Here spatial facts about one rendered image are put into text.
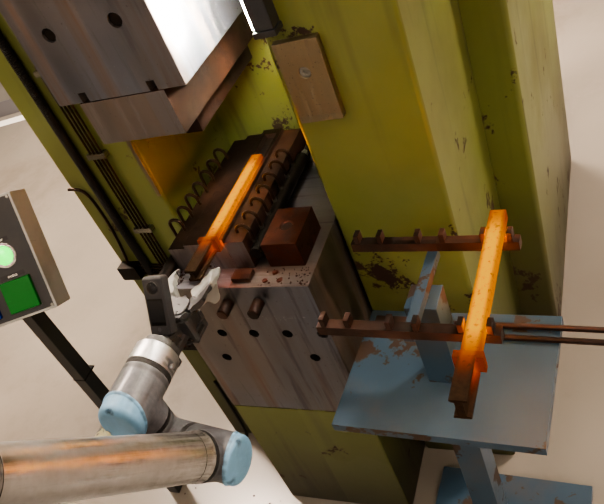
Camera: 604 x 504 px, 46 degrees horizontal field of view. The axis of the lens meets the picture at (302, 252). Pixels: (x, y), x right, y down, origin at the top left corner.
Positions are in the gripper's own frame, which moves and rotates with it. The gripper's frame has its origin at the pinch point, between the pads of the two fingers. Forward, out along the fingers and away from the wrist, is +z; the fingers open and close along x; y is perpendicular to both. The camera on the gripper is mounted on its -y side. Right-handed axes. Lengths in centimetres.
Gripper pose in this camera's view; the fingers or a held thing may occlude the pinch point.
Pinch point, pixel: (196, 269)
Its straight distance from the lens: 147.1
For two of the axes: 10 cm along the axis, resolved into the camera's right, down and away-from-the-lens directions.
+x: 9.0, -0.4, -4.4
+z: 2.9, -6.9, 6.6
